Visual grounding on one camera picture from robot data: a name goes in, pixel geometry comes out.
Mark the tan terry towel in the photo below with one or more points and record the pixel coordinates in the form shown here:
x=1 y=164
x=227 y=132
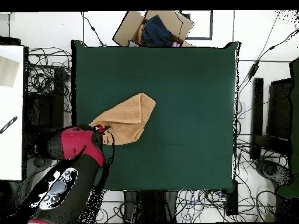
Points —
x=126 y=116

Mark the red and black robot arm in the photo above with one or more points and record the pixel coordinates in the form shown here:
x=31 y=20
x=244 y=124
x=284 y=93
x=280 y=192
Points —
x=74 y=142

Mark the orange cloth item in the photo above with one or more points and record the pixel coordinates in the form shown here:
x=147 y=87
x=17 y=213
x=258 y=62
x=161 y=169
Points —
x=140 y=33

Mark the pink cloth item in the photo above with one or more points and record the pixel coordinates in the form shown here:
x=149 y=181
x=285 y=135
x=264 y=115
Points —
x=176 y=44

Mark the black metal stand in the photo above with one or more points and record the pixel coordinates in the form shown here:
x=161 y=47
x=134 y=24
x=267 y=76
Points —
x=58 y=93

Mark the white desk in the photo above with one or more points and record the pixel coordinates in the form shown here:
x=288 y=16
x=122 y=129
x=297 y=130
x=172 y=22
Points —
x=11 y=151

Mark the dark green table cloth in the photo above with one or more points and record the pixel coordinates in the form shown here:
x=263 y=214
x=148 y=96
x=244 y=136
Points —
x=186 y=93

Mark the brown cardboard box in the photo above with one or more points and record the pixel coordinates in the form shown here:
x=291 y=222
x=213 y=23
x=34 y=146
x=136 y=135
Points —
x=126 y=30

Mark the beige cardboard piece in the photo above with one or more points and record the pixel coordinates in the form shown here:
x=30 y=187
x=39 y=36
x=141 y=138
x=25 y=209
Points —
x=8 y=72

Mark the dark blue jeans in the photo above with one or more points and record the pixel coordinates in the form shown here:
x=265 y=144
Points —
x=156 y=32

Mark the dark green fabric sheet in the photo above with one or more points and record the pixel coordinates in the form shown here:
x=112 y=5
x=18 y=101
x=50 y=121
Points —
x=295 y=116

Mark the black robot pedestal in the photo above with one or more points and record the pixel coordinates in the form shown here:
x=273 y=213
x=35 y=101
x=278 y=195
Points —
x=149 y=205

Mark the black metal frame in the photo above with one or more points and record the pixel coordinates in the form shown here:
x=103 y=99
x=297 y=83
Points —
x=279 y=107

